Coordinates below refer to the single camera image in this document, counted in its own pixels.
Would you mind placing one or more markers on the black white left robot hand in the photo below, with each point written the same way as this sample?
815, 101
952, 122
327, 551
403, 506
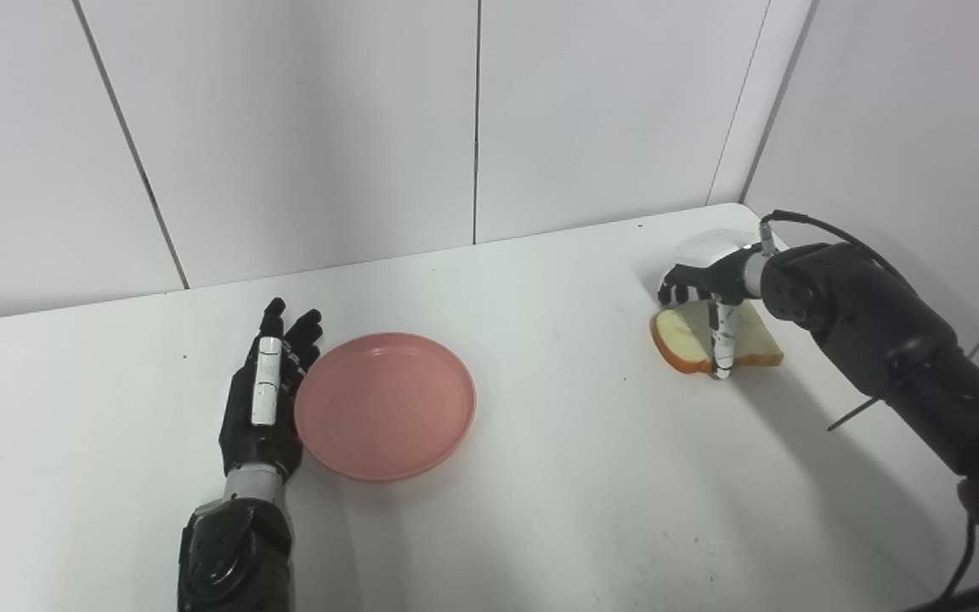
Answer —
239, 425

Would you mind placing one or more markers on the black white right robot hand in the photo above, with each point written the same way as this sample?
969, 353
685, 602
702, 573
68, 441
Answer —
715, 263

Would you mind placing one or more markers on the slice of bread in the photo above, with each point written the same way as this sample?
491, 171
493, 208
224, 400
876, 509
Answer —
681, 340

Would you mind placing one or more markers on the pink round plate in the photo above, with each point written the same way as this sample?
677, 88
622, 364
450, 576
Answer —
383, 408

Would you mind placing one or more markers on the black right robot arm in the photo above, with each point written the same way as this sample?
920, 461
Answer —
880, 331

